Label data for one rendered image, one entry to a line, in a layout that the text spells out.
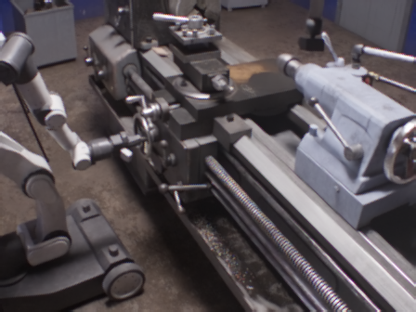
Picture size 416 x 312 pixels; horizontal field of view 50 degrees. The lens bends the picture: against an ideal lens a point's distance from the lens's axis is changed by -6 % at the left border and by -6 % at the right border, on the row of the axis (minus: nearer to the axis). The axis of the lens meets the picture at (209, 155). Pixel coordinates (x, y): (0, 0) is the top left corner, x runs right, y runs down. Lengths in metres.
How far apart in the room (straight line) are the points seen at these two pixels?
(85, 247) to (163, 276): 0.41
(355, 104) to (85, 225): 1.48
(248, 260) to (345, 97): 0.79
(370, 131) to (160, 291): 1.34
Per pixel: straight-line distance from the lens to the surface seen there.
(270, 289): 1.83
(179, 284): 2.35
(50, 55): 4.57
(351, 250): 1.41
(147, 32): 2.57
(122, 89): 2.68
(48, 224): 2.14
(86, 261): 2.26
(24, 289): 2.21
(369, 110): 1.43
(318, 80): 1.58
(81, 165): 1.89
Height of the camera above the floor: 1.79
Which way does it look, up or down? 34 degrees down
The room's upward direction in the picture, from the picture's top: 2 degrees clockwise
